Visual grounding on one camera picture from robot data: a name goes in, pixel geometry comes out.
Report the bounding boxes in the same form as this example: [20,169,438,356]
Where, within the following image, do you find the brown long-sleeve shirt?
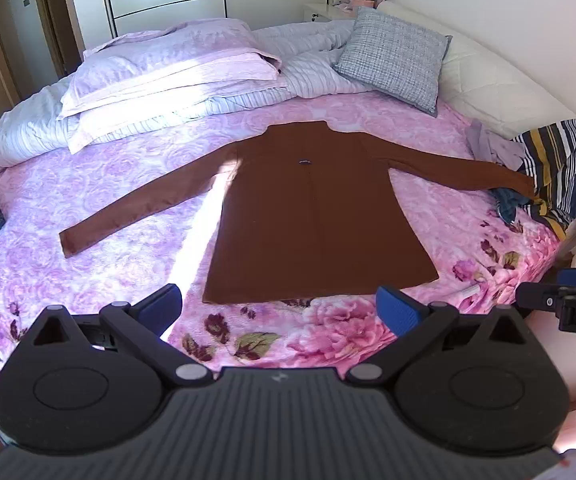
[60,122,534,304]

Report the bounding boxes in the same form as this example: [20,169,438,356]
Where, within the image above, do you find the pink floral bed blanket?
[0,90,569,391]

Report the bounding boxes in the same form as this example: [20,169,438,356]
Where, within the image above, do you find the striped multicolour garment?
[492,118,576,238]

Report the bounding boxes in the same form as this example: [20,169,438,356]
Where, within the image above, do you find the lilac grey garment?
[464,119,525,171]

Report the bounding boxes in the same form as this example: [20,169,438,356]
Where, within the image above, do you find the grey striped duvet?
[0,21,368,172]

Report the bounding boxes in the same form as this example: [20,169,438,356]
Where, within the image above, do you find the pink folded quilt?
[59,18,281,153]

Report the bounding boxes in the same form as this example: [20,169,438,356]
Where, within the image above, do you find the white padded headboard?
[378,1,576,139]

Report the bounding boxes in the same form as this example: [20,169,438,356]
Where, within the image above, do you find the grey checked pillow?
[333,8,452,116]

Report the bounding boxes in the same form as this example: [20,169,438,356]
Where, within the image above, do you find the white nightstand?
[303,3,357,23]

